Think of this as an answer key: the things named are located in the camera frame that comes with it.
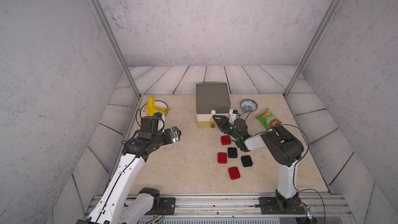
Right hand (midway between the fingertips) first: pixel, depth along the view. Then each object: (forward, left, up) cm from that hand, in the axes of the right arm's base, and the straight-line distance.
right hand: (212, 118), depth 91 cm
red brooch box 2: (-26, -11, -13) cm, 31 cm away
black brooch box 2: (-20, -19, -13) cm, 30 cm away
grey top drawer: (+9, +1, +8) cm, 13 cm away
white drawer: (+2, +2, -2) cm, 4 cm away
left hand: (-15, +18, +8) cm, 25 cm away
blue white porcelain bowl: (+20, -26, -11) cm, 34 cm away
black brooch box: (-16, -11, -12) cm, 22 cm away
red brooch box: (-18, -5, -13) cm, 23 cm away
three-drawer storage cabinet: (+2, +2, -10) cm, 10 cm away
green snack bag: (+5, -35, -8) cm, 36 cm away
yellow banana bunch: (+13, +41, -6) cm, 43 cm away
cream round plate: (+21, +38, -12) cm, 45 cm away
